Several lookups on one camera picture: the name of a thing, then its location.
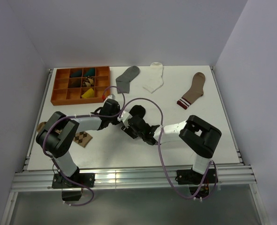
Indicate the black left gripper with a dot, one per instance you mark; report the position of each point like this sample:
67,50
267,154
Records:
116,122

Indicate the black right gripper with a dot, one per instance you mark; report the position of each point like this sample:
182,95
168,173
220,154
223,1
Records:
128,131

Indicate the black sock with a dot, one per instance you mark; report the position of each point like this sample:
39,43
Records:
138,110

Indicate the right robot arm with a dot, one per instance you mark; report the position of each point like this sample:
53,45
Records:
199,135

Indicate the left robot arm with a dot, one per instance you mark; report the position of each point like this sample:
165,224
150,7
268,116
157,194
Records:
58,133

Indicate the yellow rolled sock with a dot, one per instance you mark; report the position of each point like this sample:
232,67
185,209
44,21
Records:
88,94

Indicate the grey sock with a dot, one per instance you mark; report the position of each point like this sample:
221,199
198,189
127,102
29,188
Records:
124,80

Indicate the brown argyle rolled sock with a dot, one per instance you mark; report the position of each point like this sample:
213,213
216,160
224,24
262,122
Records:
88,82

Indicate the orange compartment tray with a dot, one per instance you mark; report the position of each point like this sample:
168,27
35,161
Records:
81,85

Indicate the tan argyle sock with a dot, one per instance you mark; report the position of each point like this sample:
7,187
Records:
82,138

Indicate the dark brown rolled sock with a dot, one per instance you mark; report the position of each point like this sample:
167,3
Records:
75,83

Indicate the white sock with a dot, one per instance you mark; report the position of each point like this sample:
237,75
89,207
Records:
154,80

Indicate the tan sock maroon striped cuff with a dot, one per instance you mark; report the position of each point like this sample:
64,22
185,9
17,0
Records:
195,91

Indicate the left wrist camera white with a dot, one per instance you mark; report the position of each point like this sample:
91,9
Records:
111,96

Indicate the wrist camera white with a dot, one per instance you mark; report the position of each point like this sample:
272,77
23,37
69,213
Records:
111,96
124,117

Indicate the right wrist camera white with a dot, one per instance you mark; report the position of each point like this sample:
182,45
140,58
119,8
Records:
124,117

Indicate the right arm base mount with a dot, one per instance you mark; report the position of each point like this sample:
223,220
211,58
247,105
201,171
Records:
188,176

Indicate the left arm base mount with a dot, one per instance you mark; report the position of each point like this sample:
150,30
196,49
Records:
72,191

